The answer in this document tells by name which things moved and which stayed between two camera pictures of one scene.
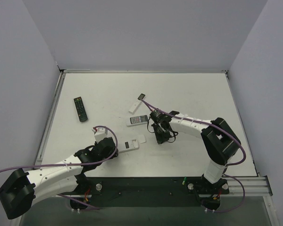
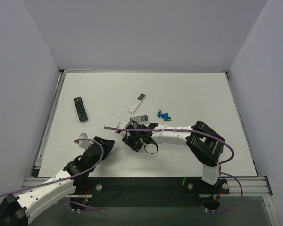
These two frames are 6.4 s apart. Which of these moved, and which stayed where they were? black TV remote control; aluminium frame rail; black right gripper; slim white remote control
Moved: black right gripper
Stayed: black TV remote control; slim white remote control; aluminium frame rail
